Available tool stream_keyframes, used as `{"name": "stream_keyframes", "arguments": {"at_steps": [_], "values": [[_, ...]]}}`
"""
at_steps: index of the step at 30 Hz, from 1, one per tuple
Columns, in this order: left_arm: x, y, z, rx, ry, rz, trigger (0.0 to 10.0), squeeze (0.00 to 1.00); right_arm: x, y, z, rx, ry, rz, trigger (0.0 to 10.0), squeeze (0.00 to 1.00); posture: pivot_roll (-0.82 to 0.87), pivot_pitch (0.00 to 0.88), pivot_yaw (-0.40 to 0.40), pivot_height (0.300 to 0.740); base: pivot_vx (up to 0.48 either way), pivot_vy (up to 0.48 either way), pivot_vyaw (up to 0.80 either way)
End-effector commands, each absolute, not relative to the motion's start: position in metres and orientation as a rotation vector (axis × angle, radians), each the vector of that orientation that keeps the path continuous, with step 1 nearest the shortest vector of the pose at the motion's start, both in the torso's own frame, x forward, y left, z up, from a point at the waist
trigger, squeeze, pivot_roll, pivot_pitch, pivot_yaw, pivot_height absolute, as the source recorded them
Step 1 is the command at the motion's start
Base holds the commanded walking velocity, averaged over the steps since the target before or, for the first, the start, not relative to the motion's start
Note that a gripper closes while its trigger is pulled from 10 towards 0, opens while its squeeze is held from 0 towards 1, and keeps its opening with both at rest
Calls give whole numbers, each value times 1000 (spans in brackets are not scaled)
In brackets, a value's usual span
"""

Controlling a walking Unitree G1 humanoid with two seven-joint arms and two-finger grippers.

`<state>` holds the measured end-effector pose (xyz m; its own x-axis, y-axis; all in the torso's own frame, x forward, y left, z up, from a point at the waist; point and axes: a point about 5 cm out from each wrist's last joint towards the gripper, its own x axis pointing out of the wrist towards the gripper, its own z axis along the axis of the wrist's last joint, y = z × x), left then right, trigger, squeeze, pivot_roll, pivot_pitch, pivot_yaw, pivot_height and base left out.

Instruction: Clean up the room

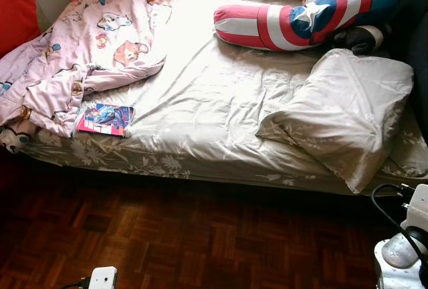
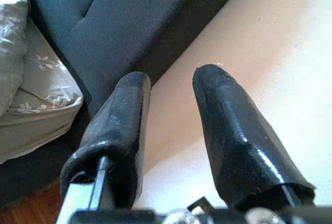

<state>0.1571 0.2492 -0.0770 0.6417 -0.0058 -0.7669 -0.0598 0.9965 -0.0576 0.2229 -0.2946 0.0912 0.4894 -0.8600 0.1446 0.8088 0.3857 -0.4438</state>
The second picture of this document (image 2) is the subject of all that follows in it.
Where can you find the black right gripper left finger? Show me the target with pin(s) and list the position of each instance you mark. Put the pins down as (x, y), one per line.
(116, 130)

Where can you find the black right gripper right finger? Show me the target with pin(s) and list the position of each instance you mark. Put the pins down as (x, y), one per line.
(233, 136)

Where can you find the dark grey upholstered sofa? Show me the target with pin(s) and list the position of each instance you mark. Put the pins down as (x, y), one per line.
(116, 14)

